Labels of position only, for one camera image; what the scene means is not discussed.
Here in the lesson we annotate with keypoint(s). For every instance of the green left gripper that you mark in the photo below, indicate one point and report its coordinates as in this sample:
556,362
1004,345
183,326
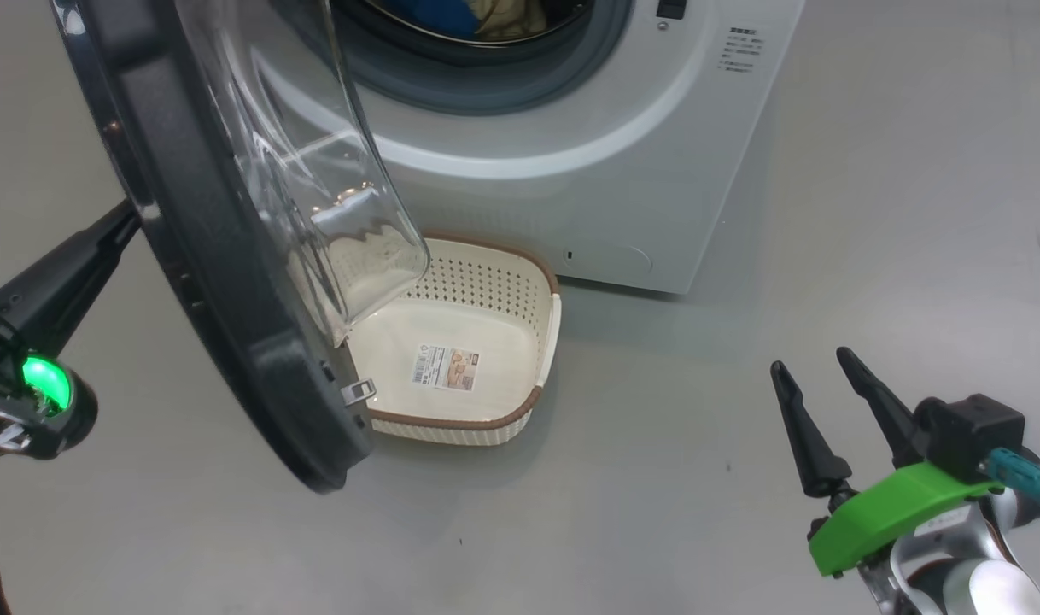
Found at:
46,384

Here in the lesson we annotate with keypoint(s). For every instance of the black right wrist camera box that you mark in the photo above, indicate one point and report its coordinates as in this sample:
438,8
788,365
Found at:
968,436

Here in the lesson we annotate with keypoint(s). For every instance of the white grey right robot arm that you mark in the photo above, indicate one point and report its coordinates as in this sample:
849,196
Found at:
990,589

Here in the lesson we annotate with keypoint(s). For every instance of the cream perforated laundry basket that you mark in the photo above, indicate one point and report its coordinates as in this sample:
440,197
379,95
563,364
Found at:
486,290

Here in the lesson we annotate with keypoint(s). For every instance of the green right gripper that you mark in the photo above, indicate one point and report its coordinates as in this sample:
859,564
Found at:
896,512

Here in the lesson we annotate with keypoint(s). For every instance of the white product label sticker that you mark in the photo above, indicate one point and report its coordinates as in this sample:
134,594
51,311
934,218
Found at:
445,367

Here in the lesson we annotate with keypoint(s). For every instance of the dark round washing machine door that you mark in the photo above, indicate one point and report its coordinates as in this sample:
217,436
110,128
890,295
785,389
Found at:
187,256

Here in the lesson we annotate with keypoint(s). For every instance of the white washing machine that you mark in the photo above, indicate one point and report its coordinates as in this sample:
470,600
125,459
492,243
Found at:
571,196

